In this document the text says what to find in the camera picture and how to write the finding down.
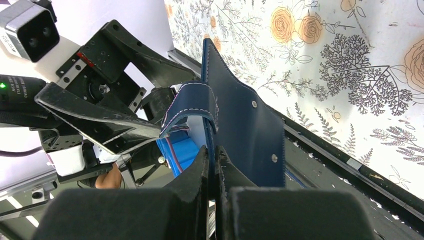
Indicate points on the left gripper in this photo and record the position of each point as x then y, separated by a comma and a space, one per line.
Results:
95, 97

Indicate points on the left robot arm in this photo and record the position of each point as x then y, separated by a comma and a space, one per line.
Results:
19, 109

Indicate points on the blue leather card holder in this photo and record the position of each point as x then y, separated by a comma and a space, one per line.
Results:
223, 111

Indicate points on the floral tablecloth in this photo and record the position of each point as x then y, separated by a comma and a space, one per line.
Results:
350, 71

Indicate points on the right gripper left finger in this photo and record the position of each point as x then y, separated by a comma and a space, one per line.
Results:
176, 211

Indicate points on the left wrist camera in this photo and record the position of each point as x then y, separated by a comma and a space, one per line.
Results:
28, 29

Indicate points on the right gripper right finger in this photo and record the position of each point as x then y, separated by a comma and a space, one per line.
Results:
245, 211

